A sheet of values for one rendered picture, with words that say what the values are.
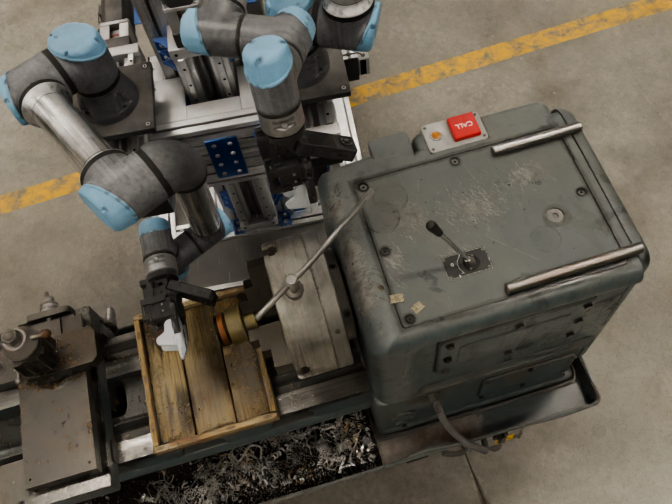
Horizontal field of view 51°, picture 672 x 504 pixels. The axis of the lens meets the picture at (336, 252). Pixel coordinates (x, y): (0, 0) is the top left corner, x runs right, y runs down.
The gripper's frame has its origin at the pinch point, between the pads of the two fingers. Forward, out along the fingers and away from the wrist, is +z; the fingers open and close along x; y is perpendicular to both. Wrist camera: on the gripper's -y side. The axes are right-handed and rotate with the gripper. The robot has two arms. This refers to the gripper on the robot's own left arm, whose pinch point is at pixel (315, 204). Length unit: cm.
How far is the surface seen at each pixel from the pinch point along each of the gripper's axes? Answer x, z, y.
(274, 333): 4.1, 30.3, 15.3
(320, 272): 2.9, 16.2, 2.3
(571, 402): 11, 90, -57
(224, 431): 11, 53, 33
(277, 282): 2.5, 16.0, 11.3
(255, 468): 5, 86, 33
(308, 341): 12.5, 24.8, 8.5
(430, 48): -180, 97, -80
